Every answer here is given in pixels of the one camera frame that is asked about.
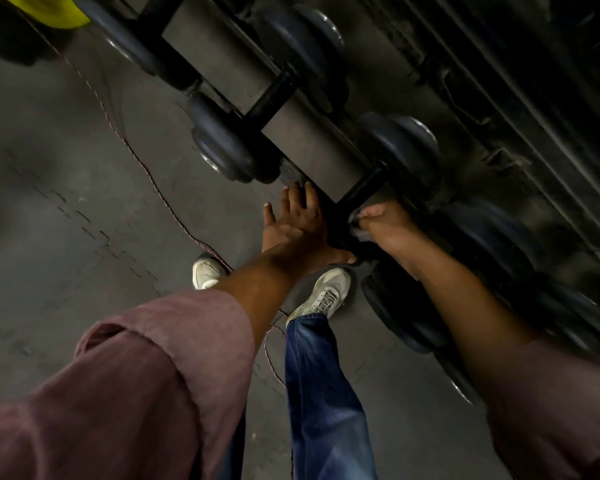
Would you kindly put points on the white cleaning cloth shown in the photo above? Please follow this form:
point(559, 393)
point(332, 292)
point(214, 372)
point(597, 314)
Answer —
point(360, 233)

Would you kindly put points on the person's right forearm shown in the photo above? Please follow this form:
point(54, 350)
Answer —
point(530, 384)

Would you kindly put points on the black yellow dumbbell rack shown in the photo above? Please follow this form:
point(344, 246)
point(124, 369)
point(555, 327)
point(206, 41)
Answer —
point(50, 7)

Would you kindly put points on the person's white shoe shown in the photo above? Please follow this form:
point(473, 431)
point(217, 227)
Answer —
point(325, 294)
point(207, 272)

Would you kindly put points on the person's left forearm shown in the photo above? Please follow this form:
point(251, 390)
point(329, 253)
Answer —
point(130, 394)

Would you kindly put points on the person's right hand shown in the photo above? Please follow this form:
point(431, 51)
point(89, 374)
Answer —
point(392, 227)

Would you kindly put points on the row of ribbed plate dumbbells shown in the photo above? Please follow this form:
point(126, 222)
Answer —
point(405, 309)

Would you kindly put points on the person's left hand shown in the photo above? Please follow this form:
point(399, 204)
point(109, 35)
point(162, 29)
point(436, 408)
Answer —
point(300, 239)

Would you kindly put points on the person's blue jeans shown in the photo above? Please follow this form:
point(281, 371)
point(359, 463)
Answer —
point(325, 409)

